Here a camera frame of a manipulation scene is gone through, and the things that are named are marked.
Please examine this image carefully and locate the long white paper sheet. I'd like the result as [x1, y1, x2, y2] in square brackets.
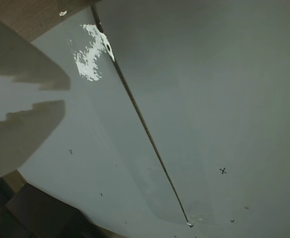
[17, 0, 290, 238]

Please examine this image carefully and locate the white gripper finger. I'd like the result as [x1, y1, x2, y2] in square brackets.
[0, 100, 66, 185]
[0, 12, 71, 91]

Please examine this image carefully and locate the thin dark string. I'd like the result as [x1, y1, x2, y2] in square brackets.
[90, 3, 194, 228]

